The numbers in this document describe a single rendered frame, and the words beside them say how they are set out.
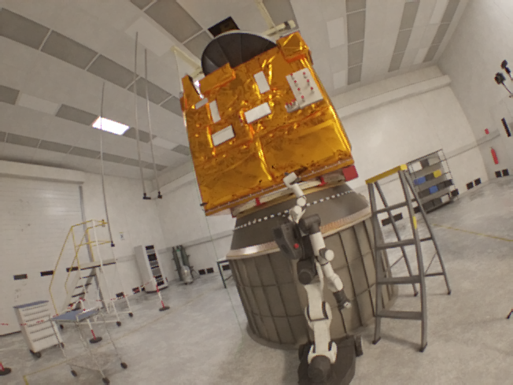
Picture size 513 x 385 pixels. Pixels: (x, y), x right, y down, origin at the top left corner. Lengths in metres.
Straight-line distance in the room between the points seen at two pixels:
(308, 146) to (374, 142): 6.03
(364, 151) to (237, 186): 6.17
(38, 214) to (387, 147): 12.17
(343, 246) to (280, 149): 1.26
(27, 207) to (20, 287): 2.53
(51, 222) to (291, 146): 7.79
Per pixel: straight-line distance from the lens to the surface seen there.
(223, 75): 3.19
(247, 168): 2.59
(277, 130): 2.58
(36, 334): 4.94
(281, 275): 2.26
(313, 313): 1.81
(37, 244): 8.19
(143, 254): 9.17
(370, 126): 8.46
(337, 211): 2.36
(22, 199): 8.44
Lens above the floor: 1.40
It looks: 9 degrees up
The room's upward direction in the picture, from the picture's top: 17 degrees counter-clockwise
